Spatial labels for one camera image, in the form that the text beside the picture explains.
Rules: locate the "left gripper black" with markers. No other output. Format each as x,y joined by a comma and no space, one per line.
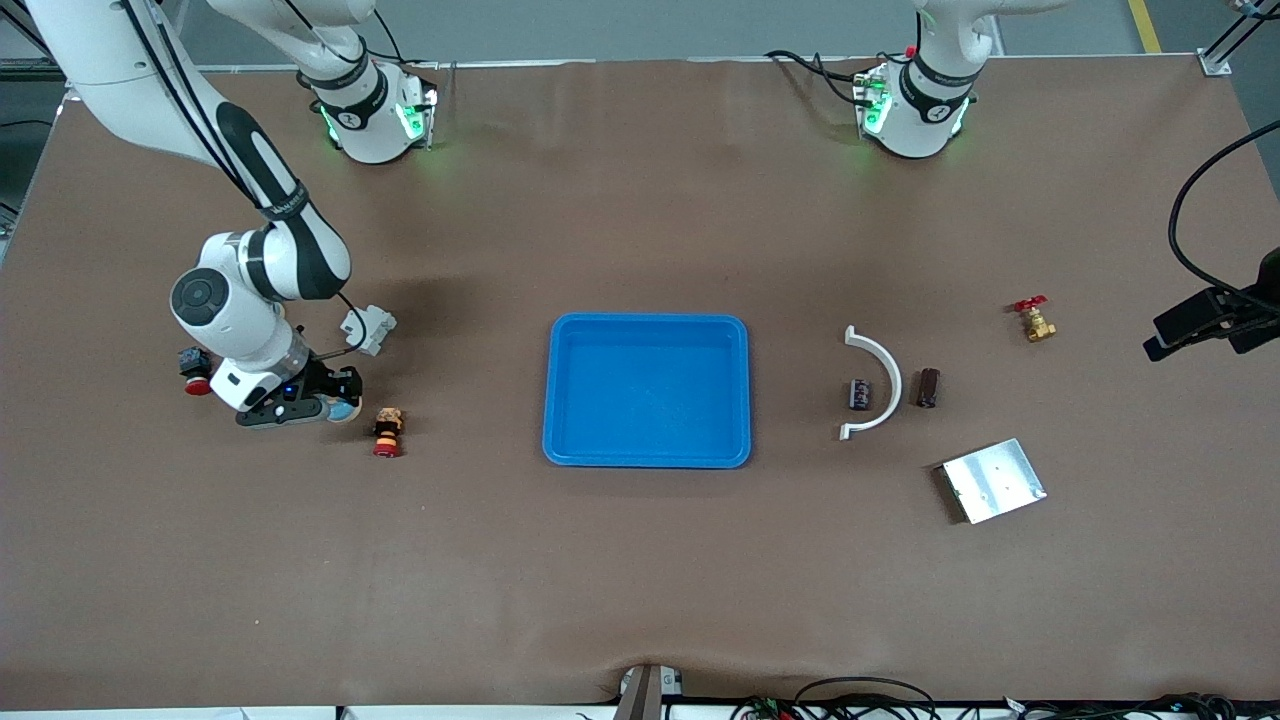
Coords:
1228,307

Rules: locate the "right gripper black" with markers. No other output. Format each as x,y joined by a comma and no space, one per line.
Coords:
331,380

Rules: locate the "light blue call bell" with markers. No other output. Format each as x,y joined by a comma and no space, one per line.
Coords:
347,410

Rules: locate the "dark brown cylindrical capacitor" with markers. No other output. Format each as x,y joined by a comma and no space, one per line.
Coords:
928,387
859,392

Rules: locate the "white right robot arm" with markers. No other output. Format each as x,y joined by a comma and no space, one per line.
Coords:
120,60

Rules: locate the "white circuit breaker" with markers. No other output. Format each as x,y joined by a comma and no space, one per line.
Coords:
372,325

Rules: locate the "red mushroom push button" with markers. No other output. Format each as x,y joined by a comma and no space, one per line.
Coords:
193,372

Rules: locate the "silver metal plate module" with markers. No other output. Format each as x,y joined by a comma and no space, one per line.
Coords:
993,481

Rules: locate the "blue plastic tray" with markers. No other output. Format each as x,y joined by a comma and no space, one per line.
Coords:
650,390

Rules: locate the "white curved plastic piece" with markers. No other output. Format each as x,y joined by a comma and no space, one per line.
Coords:
896,380

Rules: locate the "brown table mat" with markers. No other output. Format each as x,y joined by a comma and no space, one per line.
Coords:
640,560

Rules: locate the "aluminium frame post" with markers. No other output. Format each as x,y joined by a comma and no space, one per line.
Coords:
20,68
1215,62

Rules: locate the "grey metal bracket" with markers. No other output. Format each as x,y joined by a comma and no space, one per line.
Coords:
640,695

